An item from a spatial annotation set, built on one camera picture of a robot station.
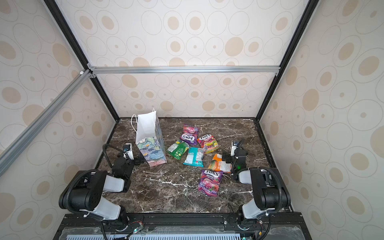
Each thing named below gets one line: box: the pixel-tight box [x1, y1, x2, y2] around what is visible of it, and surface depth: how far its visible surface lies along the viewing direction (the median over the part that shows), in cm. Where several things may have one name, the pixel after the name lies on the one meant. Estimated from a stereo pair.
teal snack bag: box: [182, 147, 207, 168], surface depth 96 cm
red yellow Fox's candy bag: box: [197, 134, 221, 154], surface depth 102 cm
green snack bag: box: [167, 140, 190, 160], surface depth 99 cm
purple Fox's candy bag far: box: [180, 123, 199, 146], surface depth 108 cm
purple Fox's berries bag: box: [198, 169, 224, 197], surface depth 86 cm
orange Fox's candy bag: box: [208, 153, 232, 173], surface depth 92 cm
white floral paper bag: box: [130, 108, 168, 167], surface depth 87 cm
